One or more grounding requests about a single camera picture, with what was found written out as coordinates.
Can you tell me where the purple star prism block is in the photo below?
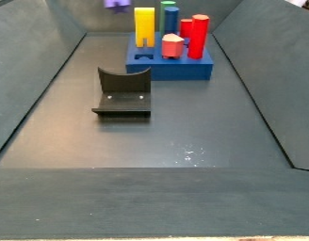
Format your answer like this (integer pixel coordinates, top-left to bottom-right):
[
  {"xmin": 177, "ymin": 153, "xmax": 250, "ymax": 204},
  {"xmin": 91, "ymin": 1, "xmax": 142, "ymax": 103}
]
[{"xmin": 103, "ymin": 0, "xmax": 130, "ymax": 13}]

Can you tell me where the black curved fixture stand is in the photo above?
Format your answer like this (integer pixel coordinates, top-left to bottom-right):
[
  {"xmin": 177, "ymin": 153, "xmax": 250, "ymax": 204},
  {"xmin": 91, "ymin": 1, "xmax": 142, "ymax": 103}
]
[{"xmin": 91, "ymin": 69, "xmax": 150, "ymax": 117}]

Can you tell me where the blue shape sorter base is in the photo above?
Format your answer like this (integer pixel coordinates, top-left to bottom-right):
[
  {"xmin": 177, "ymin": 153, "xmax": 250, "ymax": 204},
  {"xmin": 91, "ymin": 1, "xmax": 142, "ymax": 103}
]
[{"xmin": 125, "ymin": 33, "xmax": 213, "ymax": 81}]

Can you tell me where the pink red pentagon block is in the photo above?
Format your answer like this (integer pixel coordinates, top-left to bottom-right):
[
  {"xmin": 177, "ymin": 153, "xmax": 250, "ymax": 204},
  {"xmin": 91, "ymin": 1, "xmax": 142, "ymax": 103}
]
[{"xmin": 162, "ymin": 33, "xmax": 185, "ymax": 58}]

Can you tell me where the short red block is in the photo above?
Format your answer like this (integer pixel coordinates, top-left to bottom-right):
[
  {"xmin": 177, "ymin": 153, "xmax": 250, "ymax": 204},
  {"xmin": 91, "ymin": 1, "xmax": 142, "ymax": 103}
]
[{"xmin": 179, "ymin": 19, "xmax": 191, "ymax": 38}]

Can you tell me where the tall red hexagonal block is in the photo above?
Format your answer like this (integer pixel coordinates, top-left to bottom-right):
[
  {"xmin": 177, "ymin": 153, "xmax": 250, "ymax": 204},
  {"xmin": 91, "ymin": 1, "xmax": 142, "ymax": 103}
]
[{"xmin": 187, "ymin": 14, "xmax": 209, "ymax": 59}]

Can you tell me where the yellow arch block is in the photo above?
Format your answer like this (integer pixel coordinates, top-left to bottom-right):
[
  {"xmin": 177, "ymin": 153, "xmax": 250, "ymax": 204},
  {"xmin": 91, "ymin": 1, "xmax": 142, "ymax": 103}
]
[{"xmin": 134, "ymin": 8, "xmax": 155, "ymax": 47}]

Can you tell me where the blue cylinder block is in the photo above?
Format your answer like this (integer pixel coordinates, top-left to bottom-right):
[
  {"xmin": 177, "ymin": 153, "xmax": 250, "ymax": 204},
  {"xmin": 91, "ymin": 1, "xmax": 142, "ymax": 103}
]
[{"xmin": 163, "ymin": 7, "xmax": 179, "ymax": 34}]

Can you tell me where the green cylinder block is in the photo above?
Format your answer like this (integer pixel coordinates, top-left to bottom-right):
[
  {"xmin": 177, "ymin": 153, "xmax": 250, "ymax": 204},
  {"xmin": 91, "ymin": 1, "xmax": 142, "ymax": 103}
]
[{"xmin": 158, "ymin": 0, "xmax": 177, "ymax": 33}]

